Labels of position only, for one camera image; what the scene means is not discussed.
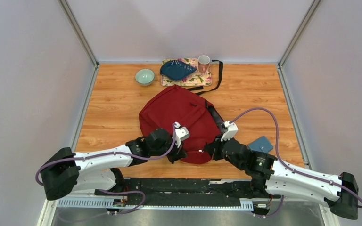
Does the floral tray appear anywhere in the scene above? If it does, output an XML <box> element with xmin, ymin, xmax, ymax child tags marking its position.
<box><xmin>160</xmin><ymin>58</ymin><xmax>212</xmax><ymax>87</ymax></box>

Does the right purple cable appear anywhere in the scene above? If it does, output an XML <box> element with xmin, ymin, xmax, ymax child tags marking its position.
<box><xmin>229</xmin><ymin>107</ymin><xmax>362</xmax><ymax>218</ymax></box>

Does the red backpack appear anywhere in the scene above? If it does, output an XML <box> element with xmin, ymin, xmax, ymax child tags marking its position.
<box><xmin>139</xmin><ymin>85</ymin><xmax>224</xmax><ymax>164</ymax></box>

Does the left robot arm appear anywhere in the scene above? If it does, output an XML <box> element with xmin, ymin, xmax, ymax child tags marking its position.
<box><xmin>35</xmin><ymin>125</ymin><xmax>189</xmax><ymax>201</ymax></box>

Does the light green bowl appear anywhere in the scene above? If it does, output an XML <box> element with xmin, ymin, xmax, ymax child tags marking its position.
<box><xmin>135</xmin><ymin>69</ymin><xmax>155</xmax><ymax>86</ymax></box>

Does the dark blue leaf plate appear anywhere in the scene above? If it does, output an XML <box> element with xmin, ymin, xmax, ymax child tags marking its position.
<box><xmin>159</xmin><ymin>60</ymin><xmax>197</xmax><ymax>81</ymax></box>

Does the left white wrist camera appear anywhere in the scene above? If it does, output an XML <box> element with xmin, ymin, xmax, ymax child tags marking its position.
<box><xmin>173</xmin><ymin>122</ymin><xmax>190</xmax><ymax>148</ymax></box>

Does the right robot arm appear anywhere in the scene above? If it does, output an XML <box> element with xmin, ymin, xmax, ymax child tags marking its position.
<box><xmin>204</xmin><ymin>136</ymin><xmax>358</xmax><ymax>220</ymax></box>

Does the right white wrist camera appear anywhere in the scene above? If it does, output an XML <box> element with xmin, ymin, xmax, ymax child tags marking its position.
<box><xmin>221</xmin><ymin>121</ymin><xmax>239</xmax><ymax>141</ymax></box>

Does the blue wallet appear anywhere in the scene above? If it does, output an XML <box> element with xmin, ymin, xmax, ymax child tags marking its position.
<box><xmin>247</xmin><ymin>136</ymin><xmax>274</xmax><ymax>153</ymax></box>

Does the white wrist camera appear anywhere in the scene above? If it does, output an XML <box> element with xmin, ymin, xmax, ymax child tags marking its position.
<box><xmin>221</xmin><ymin>121</ymin><xmax>239</xmax><ymax>141</ymax></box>
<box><xmin>173</xmin><ymin>122</ymin><xmax>190</xmax><ymax>148</ymax></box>

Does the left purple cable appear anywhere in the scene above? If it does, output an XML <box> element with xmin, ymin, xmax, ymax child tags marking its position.
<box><xmin>34</xmin><ymin>122</ymin><xmax>179</xmax><ymax>224</ymax></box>

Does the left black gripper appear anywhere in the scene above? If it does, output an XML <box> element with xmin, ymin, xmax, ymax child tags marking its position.
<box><xmin>150</xmin><ymin>134</ymin><xmax>187</xmax><ymax>164</ymax></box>

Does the purple cable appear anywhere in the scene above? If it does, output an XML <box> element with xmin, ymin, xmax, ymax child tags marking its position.
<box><xmin>34</xmin><ymin>122</ymin><xmax>179</xmax><ymax>224</ymax></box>
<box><xmin>229</xmin><ymin>107</ymin><xmax>362</xmax><ymax>218</ymax></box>

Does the pink mug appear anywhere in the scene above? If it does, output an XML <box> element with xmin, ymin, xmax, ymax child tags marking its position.
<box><xmin>197</xmin><ymin>55</ymin><xmax>211</xmax><ymax>73</ymax></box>

